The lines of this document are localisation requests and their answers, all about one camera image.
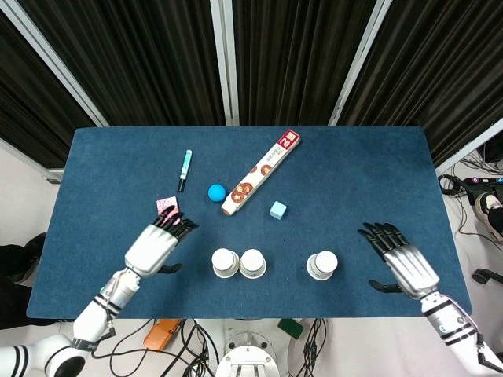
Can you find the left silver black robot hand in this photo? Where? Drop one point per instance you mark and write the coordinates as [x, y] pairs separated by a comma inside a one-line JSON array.
[[151, 251]]

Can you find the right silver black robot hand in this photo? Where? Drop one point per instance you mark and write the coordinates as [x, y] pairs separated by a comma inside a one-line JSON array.
[[410, 271]]

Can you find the white paper cup blue stripe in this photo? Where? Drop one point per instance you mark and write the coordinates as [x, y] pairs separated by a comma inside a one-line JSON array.
[[322, 265], [252, 263], [225, 262]]

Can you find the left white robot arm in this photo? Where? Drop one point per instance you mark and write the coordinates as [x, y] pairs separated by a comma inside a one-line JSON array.
[[90, 322]]

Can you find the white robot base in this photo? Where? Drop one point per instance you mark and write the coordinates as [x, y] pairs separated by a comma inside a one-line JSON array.
[[251, 353]]

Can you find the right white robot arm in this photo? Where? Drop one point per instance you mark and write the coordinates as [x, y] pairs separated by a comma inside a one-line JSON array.
[[456, 330]]

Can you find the pink patterned card deck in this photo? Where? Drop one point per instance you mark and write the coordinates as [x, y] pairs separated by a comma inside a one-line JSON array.
[[166, 203]]

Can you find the black chair base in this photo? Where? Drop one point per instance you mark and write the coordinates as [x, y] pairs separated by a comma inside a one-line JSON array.
[[487, 275]]

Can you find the orange box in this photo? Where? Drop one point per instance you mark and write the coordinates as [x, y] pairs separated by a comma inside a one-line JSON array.
[[161, 335]]

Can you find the blue ball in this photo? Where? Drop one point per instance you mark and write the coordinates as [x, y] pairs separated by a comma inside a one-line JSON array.
[[217, 192]]

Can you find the teal white marker pen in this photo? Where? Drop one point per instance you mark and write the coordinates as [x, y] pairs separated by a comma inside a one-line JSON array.
[[184, 169]]

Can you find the white black sneaker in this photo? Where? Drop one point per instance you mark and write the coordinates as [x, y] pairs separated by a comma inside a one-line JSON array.
[[489, 212]]

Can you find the black power strip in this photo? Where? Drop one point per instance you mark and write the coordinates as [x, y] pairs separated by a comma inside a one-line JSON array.
[[483, 186]]

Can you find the blue felt table cover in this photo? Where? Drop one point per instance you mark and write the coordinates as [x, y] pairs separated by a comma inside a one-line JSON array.
[[334, 176]]

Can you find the green block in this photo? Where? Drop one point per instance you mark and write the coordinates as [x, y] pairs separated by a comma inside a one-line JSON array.
[[291, 328]]

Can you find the light blue cube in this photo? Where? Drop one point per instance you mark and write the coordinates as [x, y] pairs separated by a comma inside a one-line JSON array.
[[277, 210]]

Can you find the long white wrap roll box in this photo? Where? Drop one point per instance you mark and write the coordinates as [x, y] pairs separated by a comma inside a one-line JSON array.
[[259, 173]]

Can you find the black pleated curtain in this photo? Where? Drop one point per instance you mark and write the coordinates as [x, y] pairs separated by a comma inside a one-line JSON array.
[[291, 59], [444, 66], [149, 59], [27, 118]]

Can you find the white frame post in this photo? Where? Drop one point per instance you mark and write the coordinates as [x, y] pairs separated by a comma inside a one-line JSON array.
[[357, 66], [59, 66], [226, 63]]

